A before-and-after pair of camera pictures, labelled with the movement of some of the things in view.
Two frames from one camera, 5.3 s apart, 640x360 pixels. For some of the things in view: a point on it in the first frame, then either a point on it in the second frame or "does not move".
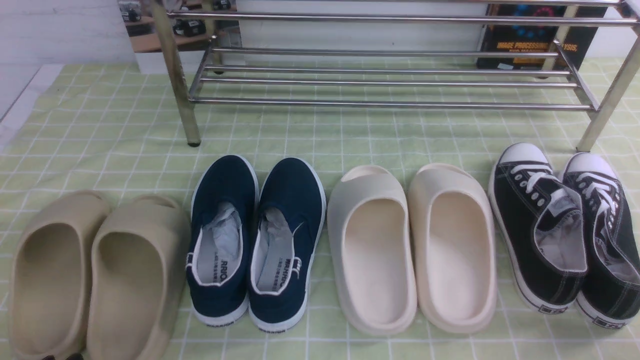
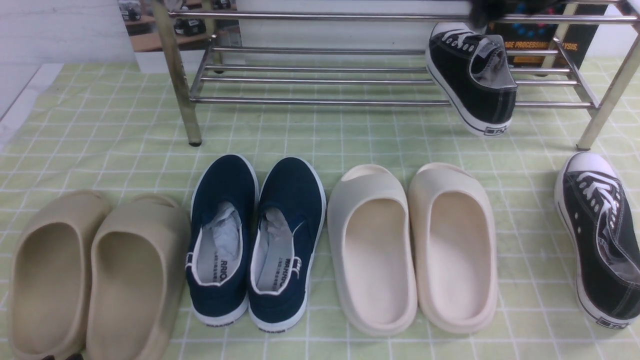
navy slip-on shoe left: x=221 y=238 does not move
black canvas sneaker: x=537 y=217 → x=476 y=71
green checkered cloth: x=105 y=132 does not move
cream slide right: x=453 y=249 does not move
